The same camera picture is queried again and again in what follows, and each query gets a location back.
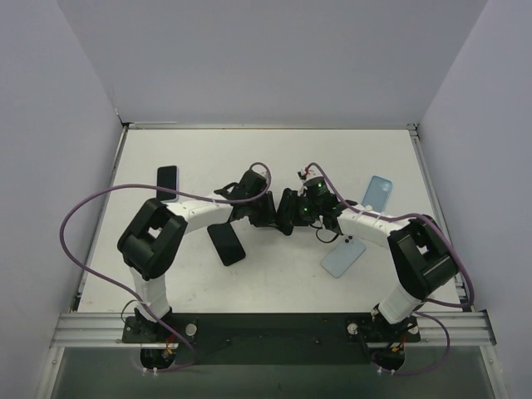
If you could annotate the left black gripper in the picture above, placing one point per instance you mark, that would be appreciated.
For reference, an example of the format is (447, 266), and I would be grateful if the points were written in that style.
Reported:
(268, 209)

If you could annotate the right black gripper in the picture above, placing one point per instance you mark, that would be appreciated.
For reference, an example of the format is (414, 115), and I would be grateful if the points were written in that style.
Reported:
(287, 212)

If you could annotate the light blue phone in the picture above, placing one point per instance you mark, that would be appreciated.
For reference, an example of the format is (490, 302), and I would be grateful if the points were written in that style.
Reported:
(343, 256)

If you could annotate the light blue phone case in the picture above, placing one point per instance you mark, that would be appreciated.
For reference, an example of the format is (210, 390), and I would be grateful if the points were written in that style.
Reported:
(377, 193)

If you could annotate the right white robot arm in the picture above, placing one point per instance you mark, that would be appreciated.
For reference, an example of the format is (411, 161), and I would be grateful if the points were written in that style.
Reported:
(421, 256)

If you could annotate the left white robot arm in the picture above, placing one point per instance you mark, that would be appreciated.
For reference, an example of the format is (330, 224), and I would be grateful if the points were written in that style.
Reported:
(151, 240)

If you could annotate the phone with lilac edge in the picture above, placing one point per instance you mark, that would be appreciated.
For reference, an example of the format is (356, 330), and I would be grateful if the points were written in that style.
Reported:
(167, 177)

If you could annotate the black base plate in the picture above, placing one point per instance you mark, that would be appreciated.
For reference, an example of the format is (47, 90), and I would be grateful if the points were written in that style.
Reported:
(257, 352)

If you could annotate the aluminium front rail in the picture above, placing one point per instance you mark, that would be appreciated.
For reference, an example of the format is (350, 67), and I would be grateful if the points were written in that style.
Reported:
(114, 330)

